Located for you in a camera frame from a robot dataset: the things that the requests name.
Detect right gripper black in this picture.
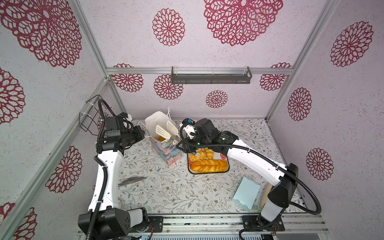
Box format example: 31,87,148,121
175,133,212,154

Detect metal tongs with white tips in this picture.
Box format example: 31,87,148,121
155,121,181,144

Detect floral paper bag white interior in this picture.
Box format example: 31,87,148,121
140,107,182,167

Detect bread roll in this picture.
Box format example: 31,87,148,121
204,148,214,160

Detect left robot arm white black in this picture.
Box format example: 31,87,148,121
78,99,149,240

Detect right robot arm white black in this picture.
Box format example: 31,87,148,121
177,118,322,234

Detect flaky pastry bread left front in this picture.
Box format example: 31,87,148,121
189,151,207,162

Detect long braided bread loaf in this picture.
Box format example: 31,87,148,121
191,160,229,173

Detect white tray with black rim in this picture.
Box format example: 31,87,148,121
187,148,230,175

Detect tape roll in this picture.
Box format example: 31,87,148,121
118,197,125,210

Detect mint green box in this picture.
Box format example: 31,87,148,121
232,177,261,211

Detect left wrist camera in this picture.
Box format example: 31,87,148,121
104,113,134,137

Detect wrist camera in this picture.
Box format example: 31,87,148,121
104,113,134,137
180,118,197,140

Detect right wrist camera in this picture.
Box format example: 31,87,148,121
180,118,197,140

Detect black wire wall rack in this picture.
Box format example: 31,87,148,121
78,95,103,136

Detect black wall shelf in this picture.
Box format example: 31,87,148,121
171,67,253,85

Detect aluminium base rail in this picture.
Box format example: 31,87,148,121
149,213,329,237

